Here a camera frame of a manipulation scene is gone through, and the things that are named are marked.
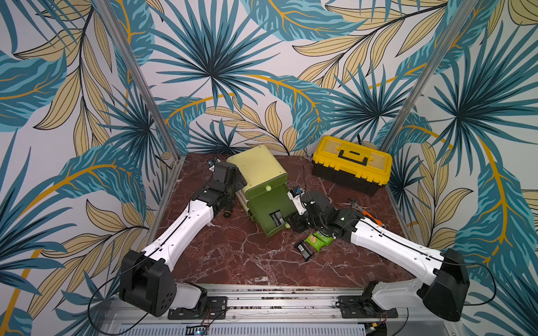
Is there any green cookie packet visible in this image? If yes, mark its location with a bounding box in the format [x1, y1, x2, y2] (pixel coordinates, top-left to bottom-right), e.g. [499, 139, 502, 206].
[316, 231, 334, 246]
[304, 234, 326, 252]

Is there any green drawer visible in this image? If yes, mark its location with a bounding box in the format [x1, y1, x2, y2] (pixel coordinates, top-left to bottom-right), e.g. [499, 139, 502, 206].
[247, 189, 296, 237]
[244, 174, 288, 200]

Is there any pale green drawer cabinet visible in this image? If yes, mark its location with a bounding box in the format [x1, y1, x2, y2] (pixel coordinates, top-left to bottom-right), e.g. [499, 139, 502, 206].
[226, 145, 287, 211]

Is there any green top drawer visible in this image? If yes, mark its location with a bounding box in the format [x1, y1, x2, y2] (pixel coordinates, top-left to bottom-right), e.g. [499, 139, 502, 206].
[244, 174, 288, 200]

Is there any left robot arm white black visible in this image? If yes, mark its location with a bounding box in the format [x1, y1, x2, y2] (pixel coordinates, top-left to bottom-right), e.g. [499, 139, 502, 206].
[119, 162, 247, 317]

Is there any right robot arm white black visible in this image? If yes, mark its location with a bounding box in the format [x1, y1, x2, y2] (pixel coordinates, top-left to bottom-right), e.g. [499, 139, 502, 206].
[287, 188, 470, 322]

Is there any orange adjustable wrench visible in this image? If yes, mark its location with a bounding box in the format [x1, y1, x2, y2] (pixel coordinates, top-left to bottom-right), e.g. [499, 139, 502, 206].
[349, 199, 385, 228]

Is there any yellow black toolbox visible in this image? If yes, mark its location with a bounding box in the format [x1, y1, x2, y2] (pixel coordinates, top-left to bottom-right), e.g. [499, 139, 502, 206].
[312, 136, 392, 196]

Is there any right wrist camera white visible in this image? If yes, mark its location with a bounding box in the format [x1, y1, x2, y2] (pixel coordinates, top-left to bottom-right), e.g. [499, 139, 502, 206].
[287, 187, 306, 216]

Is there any aluminium front rail frame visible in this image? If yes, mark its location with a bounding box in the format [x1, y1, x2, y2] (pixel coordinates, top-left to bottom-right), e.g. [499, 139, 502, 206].
[96, 283, 463, 336]

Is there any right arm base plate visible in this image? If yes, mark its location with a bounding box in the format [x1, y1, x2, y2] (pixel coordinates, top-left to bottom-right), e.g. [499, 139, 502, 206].
[335, 295, 399, 321]

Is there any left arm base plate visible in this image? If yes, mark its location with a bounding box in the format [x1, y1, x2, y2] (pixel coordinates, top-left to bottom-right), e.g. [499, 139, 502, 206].
[168, 296, 228, 321]

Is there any left aluminium corner post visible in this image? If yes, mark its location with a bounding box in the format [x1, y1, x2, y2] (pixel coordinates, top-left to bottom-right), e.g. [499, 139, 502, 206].
[95, 0, 181, 162]

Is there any aluminium corner post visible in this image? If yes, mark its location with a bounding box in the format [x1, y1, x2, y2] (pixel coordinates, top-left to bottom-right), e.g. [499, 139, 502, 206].
[95, 0, 181, 162]
[380, 0, 479, 152]

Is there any right aluminium corner post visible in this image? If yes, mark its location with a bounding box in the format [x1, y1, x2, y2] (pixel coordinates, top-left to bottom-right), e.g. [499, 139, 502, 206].
[380, 0, 479, 152]

